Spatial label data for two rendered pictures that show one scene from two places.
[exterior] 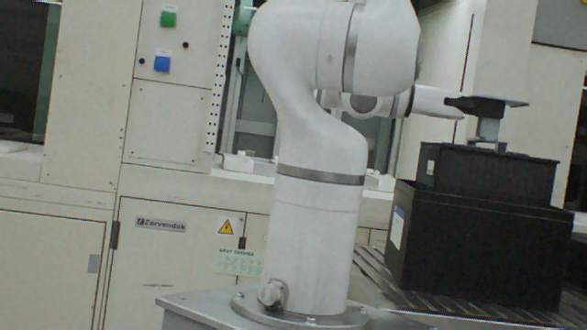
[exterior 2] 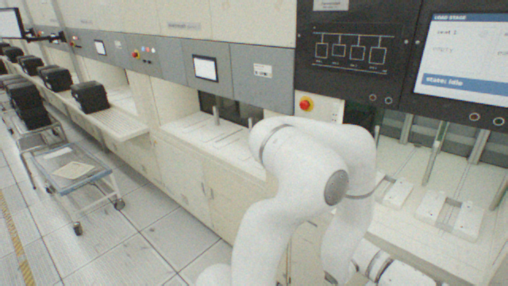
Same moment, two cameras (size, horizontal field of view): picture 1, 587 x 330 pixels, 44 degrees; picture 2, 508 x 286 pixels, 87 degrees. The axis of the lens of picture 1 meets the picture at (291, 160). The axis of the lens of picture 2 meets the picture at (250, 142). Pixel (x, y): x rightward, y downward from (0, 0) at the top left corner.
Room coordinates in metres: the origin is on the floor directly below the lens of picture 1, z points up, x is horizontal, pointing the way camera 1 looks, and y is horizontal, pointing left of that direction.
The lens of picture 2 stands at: (0.84, -0.35, 1.74)
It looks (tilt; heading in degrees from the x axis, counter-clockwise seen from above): 28 degrees down; 52
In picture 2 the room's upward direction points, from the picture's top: 3 degrees counter-clockwise
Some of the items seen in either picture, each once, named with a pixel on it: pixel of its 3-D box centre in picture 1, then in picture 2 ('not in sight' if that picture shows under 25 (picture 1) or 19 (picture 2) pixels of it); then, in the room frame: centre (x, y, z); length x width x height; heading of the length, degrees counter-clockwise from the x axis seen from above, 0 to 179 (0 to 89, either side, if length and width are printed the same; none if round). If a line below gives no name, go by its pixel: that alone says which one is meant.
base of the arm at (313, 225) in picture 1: (310, 245); not in sight; (0.99, -0.04, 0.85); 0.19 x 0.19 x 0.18
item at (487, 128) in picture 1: (479, 181); not in sight; (1.37, -0.35, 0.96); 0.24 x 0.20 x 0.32; 179
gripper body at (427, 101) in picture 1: (433, 101); (403, 284); (1.38, -0.25, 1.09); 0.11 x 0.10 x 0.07; 90
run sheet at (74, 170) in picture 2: not in sight; (73, 169); (0.81, 2.24, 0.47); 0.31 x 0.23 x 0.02; 119
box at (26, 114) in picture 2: not in sight; (33, 115); (0.64, 3.78, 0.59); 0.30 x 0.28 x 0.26; 97
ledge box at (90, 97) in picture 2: not in sight; (90, 96); (1.19, 2.75, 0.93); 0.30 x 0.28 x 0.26; 95
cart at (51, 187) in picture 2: not in sight; (78, 180); (0.81, 2.42, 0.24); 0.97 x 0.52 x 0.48; 100
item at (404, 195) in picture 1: (470, 238); not in sight; (1.37, -0.35, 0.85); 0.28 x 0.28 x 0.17; 89
